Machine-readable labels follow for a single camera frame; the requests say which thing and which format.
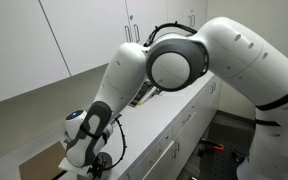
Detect white upper wall cabinets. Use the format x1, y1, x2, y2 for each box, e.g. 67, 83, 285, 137
0, 0, 207, 102

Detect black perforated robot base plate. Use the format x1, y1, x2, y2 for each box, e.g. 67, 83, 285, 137
177, 111, 255, 180

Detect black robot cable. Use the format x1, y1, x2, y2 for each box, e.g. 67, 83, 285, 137
143, 21, 198, 48

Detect white lower drawer cabinets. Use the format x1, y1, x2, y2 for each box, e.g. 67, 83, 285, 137
115, 76, 221, 180

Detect brown cardboard sheet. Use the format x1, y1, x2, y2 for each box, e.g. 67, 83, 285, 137
19, 142, 65, 180

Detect far black orange clamp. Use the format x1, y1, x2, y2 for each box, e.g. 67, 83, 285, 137
199, 138, 224, 151

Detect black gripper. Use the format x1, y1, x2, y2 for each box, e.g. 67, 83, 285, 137
88, 156, 109, 179

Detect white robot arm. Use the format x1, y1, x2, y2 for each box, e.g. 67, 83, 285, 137
60, 17, 288, 180

